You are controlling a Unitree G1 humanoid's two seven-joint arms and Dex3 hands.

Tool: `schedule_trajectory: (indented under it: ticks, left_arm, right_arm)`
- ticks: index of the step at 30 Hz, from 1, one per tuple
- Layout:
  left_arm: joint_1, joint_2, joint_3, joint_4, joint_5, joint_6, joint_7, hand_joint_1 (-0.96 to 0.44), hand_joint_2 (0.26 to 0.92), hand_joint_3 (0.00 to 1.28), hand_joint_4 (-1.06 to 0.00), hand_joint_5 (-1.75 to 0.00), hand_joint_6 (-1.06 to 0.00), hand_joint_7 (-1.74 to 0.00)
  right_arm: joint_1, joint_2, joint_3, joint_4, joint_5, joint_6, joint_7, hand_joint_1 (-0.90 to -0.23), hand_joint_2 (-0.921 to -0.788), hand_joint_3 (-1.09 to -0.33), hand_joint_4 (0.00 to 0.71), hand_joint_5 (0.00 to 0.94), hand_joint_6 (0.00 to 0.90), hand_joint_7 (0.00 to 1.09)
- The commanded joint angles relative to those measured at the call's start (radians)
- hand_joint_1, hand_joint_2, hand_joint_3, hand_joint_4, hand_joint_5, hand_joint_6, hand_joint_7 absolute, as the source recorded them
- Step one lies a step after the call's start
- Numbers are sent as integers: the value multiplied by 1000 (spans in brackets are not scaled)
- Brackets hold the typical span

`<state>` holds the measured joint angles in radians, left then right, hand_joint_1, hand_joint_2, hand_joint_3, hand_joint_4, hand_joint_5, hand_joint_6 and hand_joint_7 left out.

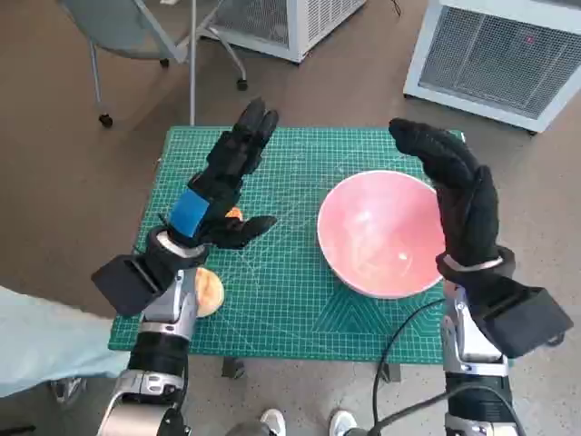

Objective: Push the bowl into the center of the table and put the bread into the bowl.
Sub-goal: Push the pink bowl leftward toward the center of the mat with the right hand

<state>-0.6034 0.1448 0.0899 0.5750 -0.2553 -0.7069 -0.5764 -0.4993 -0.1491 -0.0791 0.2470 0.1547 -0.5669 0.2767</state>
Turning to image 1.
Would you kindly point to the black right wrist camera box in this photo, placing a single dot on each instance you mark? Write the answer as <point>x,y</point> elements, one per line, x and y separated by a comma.
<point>526,322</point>

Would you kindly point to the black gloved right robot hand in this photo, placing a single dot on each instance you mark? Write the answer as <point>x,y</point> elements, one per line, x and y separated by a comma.
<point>467,209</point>

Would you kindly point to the white metal pole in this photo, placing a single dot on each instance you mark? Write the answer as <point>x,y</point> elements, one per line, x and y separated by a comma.
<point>193,68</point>

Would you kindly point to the light blue cloth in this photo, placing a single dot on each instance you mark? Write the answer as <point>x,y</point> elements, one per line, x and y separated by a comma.
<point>45,340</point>

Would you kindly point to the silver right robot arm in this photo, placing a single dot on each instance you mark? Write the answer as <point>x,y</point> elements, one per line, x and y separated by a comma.
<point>458,327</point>

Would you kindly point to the long orange toy bread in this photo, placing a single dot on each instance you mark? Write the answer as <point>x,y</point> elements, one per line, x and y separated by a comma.
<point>235,213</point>

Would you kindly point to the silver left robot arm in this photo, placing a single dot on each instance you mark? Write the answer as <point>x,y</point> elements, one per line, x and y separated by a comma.
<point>181,295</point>

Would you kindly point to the pink bowl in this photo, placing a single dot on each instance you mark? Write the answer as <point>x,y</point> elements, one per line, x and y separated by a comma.
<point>377,227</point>

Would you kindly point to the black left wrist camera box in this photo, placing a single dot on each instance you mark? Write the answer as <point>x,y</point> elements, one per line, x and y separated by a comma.
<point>122,284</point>

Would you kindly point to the white mesh cabinet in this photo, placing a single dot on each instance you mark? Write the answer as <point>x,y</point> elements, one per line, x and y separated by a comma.
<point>495,68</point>
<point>318,22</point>

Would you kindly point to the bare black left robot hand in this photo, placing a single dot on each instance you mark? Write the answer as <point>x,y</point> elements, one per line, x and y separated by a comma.
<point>227,159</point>

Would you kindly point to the green cutting mat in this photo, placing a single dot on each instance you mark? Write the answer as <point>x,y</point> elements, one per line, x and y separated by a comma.
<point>281,281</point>

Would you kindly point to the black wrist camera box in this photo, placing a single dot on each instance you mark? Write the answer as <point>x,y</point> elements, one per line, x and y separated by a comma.
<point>122,284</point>
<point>526,322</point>

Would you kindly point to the person's white shoe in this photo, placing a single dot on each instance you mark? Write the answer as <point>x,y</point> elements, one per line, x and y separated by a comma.
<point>342,422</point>
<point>273,422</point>

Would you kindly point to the round toy bread bun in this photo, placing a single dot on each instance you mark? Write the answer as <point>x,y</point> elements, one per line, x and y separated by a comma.
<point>211,290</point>

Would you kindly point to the person's dark sneaker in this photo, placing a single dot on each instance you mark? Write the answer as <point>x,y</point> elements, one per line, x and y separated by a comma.
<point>68,390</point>

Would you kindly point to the grey office chair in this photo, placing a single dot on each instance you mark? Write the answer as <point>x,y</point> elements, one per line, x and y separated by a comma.
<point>131,27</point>

